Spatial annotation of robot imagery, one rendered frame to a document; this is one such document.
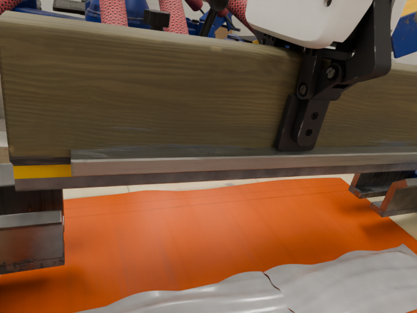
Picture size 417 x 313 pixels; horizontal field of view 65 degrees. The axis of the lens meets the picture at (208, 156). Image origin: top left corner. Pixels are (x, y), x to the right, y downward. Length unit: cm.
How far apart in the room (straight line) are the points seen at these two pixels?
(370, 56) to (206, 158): 10
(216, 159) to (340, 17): 10
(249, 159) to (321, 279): 15
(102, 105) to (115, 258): 15
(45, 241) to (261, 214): 22
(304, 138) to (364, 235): 20
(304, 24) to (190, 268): 21
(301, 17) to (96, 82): 12
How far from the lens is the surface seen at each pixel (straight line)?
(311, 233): 38
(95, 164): 19
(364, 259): 36
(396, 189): 40
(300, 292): 30
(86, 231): 33
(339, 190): 48
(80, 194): 37
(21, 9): 119
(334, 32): 19
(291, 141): 24
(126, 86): 19
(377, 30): 20
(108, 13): 70
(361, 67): 20
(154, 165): 20
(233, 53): 20
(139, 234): 32
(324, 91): 21
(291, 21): 21
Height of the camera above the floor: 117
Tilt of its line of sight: 27 degrees down
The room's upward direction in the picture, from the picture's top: 10 degrees clockwise
